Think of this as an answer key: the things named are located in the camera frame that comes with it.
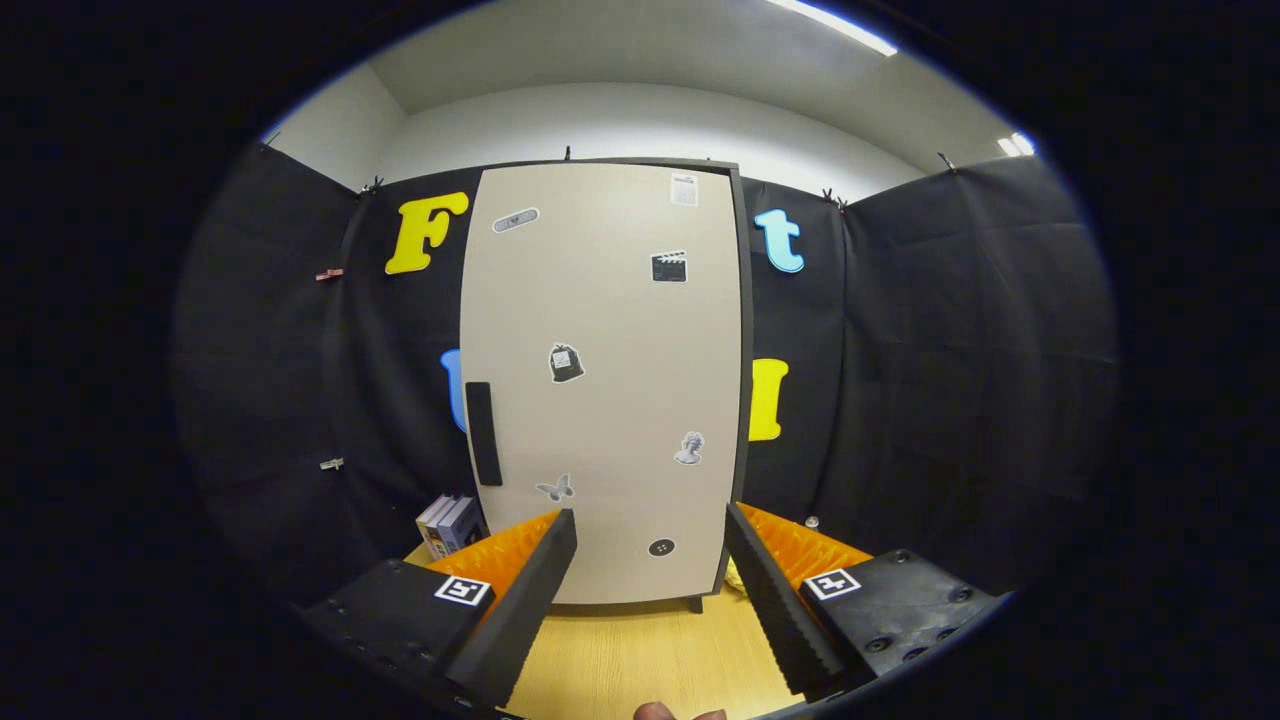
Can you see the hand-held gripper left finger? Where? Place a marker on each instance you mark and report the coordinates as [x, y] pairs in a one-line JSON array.
[[520, 620]]

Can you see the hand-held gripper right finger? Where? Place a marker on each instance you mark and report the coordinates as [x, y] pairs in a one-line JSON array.
[[775, 610]]

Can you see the beige shoe cabinet door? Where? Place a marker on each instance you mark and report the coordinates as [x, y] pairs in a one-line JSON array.
[[600, 400]]

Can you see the dark grey shoe cabinet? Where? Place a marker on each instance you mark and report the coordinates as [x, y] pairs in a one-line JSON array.
[[747, 350]]

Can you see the yellow fluffy round pad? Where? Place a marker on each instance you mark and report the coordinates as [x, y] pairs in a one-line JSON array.
[[735, 578]]

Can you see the blue cover book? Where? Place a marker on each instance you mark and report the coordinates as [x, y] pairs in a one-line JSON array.
[[465, 522]]

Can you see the white cover book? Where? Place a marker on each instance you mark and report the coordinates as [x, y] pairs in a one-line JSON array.
[[432, 520]]

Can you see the black backdrop cloth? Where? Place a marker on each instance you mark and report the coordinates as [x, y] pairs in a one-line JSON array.
[[950, 350]]

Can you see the small ceiling light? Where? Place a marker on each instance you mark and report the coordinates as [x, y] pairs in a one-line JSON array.
[[1016, 144]]

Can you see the long ceiling light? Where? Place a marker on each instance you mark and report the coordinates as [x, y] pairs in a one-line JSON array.
[[835, 25]]

